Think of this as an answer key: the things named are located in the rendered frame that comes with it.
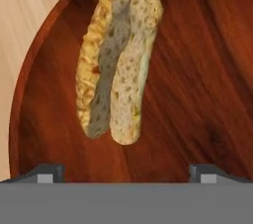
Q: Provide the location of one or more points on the split hot dog bun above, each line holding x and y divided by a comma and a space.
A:
118, 70

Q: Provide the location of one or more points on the brown wooden plate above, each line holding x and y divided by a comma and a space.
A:
197, 70

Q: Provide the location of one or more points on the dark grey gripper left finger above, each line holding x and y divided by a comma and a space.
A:
49, 171

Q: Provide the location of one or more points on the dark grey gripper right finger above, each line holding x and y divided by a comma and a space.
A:
204, 171

